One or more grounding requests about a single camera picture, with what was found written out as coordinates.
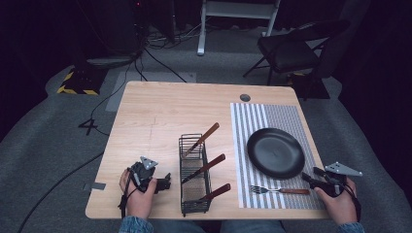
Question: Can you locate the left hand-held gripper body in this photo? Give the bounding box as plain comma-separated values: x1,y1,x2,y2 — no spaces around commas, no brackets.
128,155,159,195

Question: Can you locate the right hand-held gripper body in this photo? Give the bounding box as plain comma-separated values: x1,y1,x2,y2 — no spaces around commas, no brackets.
319,161,364,199

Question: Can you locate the wooden handled fork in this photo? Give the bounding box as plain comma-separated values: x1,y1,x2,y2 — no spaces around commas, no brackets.
249,184,311,196

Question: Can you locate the black wire cutlery rack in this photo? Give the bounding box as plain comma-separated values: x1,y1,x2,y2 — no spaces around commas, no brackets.
178,132,214,217

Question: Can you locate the person's right hand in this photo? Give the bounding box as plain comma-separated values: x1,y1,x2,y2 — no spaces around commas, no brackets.
313,176,359,226

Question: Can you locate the person's left hand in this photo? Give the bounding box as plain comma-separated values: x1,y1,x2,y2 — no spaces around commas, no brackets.
119,168,159,221

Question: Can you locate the black round plate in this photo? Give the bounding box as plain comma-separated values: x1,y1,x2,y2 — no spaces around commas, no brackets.
246,127,306,181

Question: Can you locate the grey tape strip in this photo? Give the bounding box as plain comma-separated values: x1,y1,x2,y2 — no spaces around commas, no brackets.
83,182,107,192

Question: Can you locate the grey striped placemat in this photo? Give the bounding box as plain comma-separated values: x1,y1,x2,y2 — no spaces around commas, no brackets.
229,102,326,210

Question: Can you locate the black yellow striped stand base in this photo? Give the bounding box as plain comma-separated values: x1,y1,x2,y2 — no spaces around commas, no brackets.
55,65,109,97

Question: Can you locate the black folding chair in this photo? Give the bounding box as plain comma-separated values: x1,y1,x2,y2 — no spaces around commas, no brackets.
242,18,353,101

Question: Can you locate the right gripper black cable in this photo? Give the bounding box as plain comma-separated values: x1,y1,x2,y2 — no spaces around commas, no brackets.
342,180,362,223

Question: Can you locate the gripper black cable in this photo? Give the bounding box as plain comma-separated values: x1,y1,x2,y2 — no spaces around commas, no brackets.
342,180,362,223
118,167,139,218

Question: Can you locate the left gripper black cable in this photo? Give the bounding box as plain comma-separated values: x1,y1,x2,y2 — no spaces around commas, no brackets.
118,167,139,218

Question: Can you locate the wooden handled knife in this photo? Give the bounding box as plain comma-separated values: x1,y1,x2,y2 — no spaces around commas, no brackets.
183,121,221,159
184,183,232,205
181,152,227,185

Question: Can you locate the black floor cable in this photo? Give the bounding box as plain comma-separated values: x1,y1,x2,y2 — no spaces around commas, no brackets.
17,150,105,233
89,48,147,137

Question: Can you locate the white metal stand frame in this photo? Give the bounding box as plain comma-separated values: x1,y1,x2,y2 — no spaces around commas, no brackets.
196,0,283,57

